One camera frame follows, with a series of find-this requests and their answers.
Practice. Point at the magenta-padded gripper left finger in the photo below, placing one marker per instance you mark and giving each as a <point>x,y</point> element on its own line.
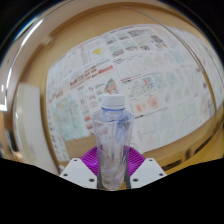
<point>78,171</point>

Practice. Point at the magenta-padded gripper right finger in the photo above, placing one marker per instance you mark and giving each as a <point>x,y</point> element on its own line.
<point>148,170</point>

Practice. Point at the clear plastic bottle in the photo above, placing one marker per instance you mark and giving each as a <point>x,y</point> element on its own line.
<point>112,143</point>

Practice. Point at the white wall panel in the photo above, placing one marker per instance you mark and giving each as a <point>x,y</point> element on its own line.
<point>31,126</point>

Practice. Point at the large printed wall poster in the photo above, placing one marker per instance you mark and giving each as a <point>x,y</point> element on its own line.
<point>150,86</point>

